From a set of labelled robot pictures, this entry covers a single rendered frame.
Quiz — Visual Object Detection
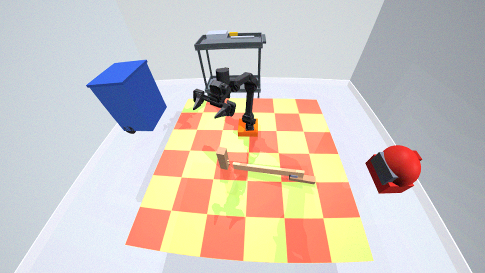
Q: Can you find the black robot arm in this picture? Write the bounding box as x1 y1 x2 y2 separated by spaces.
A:
209 67 258 131

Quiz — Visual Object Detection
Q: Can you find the brown wooden post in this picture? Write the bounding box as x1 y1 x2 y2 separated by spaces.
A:
216 147 316 185

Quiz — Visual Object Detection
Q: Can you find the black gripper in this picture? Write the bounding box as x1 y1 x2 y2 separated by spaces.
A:
193 88 236 119

